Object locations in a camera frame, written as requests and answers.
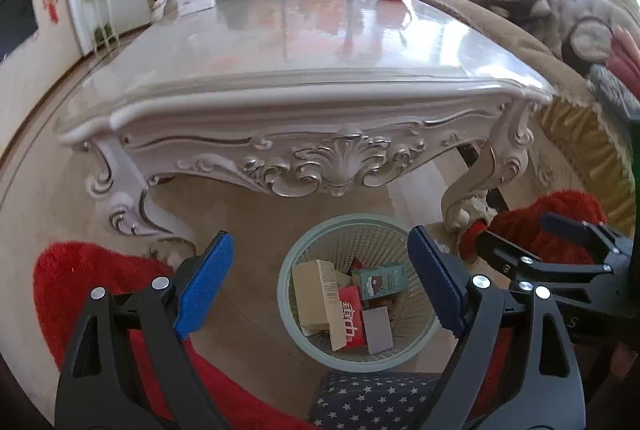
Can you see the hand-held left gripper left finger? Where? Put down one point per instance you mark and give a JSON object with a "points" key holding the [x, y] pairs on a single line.
{"points": [[205, 290]]}

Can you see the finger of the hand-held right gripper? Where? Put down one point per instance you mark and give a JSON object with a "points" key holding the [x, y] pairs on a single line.
{"points": [[575, 225], [500, 252]]}

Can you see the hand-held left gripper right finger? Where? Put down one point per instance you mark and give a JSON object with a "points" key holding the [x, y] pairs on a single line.
{"points": [[437, 285]]}

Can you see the teal box with brown print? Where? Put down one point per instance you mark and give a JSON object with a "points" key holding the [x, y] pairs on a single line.
{"points": [[380, 282]]}

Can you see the pale green mesh waste basket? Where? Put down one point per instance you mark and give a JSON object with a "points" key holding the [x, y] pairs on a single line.
{"points": [[400, 345]]}

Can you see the red box with white print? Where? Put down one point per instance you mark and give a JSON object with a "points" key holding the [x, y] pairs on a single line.
{"points": [[347, 320]]}

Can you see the cream cardboard box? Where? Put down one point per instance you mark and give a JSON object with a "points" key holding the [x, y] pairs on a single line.
{"points": [[312, 295]]}

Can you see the navy star-print cloth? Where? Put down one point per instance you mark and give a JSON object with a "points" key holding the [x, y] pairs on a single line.
{"points": [[370, 402]]}

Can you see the red fluffy rug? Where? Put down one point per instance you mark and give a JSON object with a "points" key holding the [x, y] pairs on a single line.
{"points": [[65, 290]]}

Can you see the grey leaf-pattern blanket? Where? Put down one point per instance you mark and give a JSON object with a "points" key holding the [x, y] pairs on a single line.
{"points": [[612, 90]]}

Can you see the folded pink cloth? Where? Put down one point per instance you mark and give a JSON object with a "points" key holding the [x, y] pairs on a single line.
{"points": [[627, 55]]}

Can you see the brown patterned cushion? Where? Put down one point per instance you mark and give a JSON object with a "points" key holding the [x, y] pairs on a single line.
{"points": [[522, 0], [590, 42]]}

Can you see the beige fringed sofa cover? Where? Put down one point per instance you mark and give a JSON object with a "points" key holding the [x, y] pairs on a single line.
{"points": [[500, 30]]}

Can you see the ornate grey tufted sofa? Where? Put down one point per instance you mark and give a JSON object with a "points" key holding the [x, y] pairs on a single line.
{"points": [[575, 0]]}

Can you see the ornate white coffee table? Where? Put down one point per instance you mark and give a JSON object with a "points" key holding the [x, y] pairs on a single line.
{"points": [[300, 50]]}

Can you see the small green plant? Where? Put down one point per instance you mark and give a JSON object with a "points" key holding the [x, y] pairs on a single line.
{"points": [[104, 36]]}

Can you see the black television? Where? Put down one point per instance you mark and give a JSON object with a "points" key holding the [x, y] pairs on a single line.
{"points": [[17, 22]]}

